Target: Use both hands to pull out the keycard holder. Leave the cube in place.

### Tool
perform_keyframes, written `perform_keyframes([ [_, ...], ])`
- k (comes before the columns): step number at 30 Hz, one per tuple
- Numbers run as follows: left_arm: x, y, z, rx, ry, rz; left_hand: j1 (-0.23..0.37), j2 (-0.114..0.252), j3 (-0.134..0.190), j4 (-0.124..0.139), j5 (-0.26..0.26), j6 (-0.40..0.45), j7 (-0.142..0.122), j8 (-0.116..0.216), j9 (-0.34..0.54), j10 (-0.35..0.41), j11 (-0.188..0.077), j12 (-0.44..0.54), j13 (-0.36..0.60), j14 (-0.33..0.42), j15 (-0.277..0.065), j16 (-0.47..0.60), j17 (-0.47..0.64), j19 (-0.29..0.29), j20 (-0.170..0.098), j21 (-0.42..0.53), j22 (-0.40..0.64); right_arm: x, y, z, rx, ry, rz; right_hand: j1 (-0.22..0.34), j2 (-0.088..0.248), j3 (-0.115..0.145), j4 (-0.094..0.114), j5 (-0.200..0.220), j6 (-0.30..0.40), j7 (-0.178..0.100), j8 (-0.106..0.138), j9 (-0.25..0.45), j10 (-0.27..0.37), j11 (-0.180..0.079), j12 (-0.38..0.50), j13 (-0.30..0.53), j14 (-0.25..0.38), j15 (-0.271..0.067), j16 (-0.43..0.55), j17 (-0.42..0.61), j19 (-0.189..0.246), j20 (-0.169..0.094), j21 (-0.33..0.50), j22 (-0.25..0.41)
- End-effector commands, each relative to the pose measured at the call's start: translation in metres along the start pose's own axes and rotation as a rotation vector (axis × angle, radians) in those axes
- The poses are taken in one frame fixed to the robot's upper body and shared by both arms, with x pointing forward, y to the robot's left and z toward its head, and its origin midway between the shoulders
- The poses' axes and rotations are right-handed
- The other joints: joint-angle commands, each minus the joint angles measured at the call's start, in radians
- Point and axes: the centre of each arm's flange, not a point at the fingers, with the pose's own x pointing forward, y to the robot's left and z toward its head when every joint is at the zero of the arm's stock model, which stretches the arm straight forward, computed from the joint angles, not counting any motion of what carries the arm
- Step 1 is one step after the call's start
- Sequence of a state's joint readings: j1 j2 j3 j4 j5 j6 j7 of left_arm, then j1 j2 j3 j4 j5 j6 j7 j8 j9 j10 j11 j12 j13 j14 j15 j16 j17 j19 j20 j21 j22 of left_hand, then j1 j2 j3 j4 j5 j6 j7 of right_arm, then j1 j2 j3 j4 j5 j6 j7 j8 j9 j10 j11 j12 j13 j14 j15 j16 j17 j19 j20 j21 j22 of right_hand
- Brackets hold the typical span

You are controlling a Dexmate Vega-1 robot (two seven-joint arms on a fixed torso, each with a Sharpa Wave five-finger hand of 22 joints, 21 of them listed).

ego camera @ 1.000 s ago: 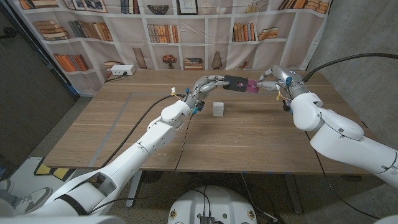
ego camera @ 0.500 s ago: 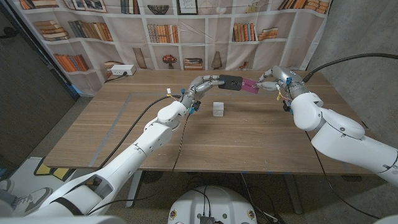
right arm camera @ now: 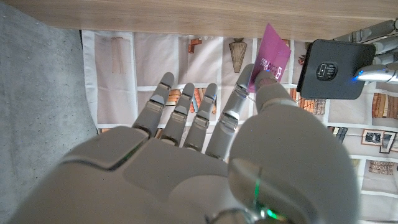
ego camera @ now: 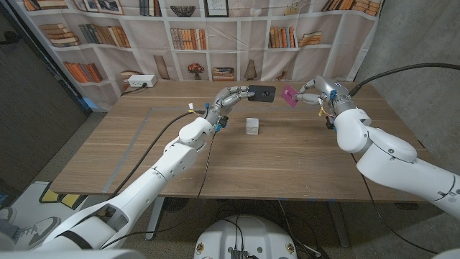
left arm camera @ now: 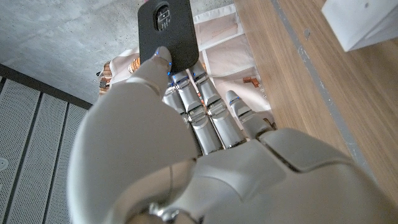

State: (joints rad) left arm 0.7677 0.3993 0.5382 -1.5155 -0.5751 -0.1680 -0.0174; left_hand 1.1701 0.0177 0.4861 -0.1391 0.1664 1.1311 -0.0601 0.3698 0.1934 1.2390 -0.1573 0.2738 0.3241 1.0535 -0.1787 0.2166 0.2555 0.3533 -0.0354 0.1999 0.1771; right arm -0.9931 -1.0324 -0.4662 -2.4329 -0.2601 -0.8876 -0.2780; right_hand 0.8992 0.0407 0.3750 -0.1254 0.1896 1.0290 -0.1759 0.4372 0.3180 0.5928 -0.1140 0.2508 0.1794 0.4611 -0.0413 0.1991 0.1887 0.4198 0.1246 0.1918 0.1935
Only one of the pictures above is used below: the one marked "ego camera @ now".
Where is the white power strip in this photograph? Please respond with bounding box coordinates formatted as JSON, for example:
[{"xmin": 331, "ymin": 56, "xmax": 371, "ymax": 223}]
[{"xmin": 127, "ymin": 73, "xmax": 158, "ymax": 88}]

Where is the white floor board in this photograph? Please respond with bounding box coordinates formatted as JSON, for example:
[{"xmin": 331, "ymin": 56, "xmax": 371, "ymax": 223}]
[{"xmin": 0, "ymin": 181, "xmax": 87, "ymax": 235}]

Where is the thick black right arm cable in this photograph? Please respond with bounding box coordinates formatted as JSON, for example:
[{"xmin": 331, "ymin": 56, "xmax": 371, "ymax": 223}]
[{"xmin": 348, "ymin": 63, "xmax": 460, "ymax": 97}]

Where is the black bracket on partition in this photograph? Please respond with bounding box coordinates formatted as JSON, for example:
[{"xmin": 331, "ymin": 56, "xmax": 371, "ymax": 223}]
[{"xmin": 0, "ymin": 30, "xmax": 21, "ymax": 46}]

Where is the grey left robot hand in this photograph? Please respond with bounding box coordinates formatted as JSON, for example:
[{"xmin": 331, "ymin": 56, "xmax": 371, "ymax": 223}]
[{"xmin": 205, "ymin": 85, "xmax": 257, "ymax": 125}]

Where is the white robot torso base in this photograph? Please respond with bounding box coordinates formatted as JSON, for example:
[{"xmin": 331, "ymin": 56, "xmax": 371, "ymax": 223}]
[{"xmin": 193, "ymin": 214, "xmax": 298, "ymax": 259}]

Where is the white table leg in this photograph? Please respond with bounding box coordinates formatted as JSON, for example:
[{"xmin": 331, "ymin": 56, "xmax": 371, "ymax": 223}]
[{"xmin": 145, "ymin": 196, "xmax": 166, "ymax": 241}]

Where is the black power strip cable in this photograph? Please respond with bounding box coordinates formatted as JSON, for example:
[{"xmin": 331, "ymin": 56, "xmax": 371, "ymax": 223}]
[{"xmin": 120, "ymin": 83, "xmax": 149, "ymax": 97}]

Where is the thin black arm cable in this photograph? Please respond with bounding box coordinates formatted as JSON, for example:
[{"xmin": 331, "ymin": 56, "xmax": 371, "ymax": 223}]
[
  {"xmin": 100, "ymin": 131, "xmax": 217, "ymax": 250},
  {"xmin": 350, "ymin": 153, "xmax": 438, "ymax": 255}
]

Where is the grey table leg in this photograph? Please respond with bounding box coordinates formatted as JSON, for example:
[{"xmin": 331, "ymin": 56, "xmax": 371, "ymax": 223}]
[{"xmin": 328, "ymin": 200, "xmax": 350, "ymax": 248}]

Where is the black cable on torso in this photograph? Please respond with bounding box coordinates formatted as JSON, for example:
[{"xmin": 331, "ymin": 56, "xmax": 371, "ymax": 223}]
[{"xmin": 219, "ymin": 214, "xmax": 246, "ymax": 251}]

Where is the black floor cable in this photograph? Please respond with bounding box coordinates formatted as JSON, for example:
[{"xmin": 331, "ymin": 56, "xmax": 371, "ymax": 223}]
[{"xmin": 278, "ymin": 199, "xmax": 324, "ymax": 258}]

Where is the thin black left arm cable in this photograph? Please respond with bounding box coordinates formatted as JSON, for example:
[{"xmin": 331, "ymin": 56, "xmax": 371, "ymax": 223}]
[{"xmin": 100, "ymin": 131, "xmax": 217, "ymax": 250}]

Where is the black perforated partition panel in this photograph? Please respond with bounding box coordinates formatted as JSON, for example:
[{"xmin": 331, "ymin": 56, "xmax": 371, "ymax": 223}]
[{"xmin": 0, "ymin": 3, "xmax": 91, "ymax": 202}]

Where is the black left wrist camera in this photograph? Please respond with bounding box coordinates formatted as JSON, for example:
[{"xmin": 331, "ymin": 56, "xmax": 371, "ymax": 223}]
[{"xmin": 215, "ymin": 115, "xmax": 230, "ymax": 132}]

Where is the pink keycard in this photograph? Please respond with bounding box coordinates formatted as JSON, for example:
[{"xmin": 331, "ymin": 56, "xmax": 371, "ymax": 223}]
[{"xmin": 280, "ymin": 84, "xmax": 300, "ymax": 109}]

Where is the small white cube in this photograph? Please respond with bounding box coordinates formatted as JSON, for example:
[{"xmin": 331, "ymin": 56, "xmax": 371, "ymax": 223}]
[{"xmin": 245, "ymin": 117, "xmax": 260, "ymax": 136}]

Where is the blue plastic object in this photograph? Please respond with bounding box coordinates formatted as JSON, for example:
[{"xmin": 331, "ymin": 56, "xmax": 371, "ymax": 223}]
[{"xmin": 76, "ymin": 96, "xmax": 97, "ymax": 112}]

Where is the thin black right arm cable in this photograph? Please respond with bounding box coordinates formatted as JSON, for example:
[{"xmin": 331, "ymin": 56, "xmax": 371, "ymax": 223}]
[{"xmin": 350, "ymin": 153, "xmax": 438, "ymax": 255}]

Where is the grey white sneaker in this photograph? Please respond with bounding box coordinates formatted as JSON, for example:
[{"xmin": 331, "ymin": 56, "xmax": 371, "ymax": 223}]
[
  {"xmin": 0, "ymin": 206, "xmax": 17, "ymax": 226},
  {"xmin": 12, "ymin": 215, "xmax": 62, "ymax": 249}
]

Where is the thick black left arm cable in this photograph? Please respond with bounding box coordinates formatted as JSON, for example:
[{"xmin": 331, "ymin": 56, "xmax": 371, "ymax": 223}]
[{"xmin": 107, "ymin": 110, "xmax": 206, "ymax": 200}]

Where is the yellow black floor mat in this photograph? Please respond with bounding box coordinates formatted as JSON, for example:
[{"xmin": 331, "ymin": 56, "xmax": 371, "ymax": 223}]
[{"xmin": 38, "ymin": 182, "xmax": 86, "ymax": 211}]

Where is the printed bookshelf backdrop cloth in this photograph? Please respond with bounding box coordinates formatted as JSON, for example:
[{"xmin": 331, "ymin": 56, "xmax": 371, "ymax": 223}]
[{"xmin": 10, "ymin": 0, "xmax": 385, "ymax": 112}]

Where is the black keycard holder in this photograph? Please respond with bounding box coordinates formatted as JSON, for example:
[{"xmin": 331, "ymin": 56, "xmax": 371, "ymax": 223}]
[{"xmin": 247, "ymin": 84, "xmax": 277, "ymax": 104}]

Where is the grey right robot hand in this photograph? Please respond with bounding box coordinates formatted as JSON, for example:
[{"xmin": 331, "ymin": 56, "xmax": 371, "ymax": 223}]
[{"xmin": 293, "ymin": 75, "xmax": 357, "ymax": 117}]

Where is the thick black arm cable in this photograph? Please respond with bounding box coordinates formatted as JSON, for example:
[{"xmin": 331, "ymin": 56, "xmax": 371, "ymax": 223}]
[
  {"xmin": 348, "ymin": 63, "xmax": 460, "ymax": 97},
  {"xmin": 107, "ymin": 110, "xmax": 206, "ymax": 200}
]

